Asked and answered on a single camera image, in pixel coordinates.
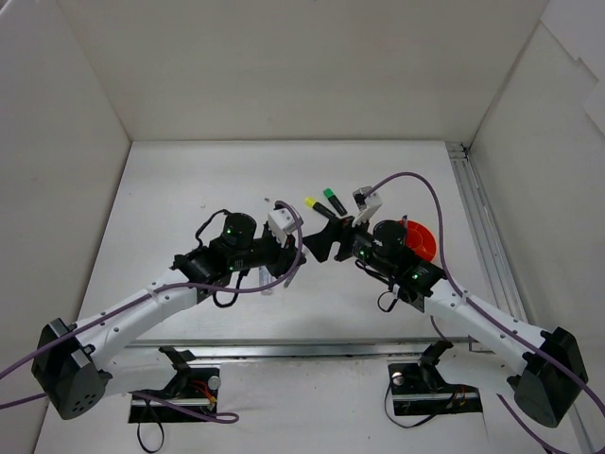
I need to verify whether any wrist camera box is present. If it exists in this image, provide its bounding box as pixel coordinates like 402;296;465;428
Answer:
268;207;303;247
353;186;383;227

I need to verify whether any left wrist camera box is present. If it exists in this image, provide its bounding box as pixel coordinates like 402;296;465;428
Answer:
268;207;303;247

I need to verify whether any yellow highlighter marker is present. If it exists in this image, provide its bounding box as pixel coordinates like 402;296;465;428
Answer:
305;197;337;219

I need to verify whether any green highlighter marker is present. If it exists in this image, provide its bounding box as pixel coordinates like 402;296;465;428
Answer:
322;188;348;217

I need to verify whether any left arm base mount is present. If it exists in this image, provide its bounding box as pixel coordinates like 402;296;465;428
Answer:
128;347;221;424

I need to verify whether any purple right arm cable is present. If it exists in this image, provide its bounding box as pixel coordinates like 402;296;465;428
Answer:
366;172;605;454

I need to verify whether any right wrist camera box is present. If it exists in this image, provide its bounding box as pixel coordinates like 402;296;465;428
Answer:
353;186;383;227

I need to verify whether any clear small spray bottle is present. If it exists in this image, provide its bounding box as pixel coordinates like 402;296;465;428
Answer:
258;267;274;296

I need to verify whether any aluminium rail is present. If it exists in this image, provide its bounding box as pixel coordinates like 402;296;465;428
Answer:
445;142;527;322
120;338;474;360

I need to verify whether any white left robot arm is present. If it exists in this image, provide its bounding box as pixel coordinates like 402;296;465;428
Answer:
31;205;304;420

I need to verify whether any aluminium front rail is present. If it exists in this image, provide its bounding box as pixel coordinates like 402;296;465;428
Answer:
120;338;474;360

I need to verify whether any orange round organizer container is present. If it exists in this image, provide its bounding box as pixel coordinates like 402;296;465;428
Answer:
406;219;438;262

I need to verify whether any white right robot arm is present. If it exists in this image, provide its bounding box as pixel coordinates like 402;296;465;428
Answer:
303;218;588;428

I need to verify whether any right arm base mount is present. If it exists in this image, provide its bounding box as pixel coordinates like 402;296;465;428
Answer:
384;340;483;428

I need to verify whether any aluminium right side rail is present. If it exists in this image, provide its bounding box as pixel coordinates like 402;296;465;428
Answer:
445;142;527;322

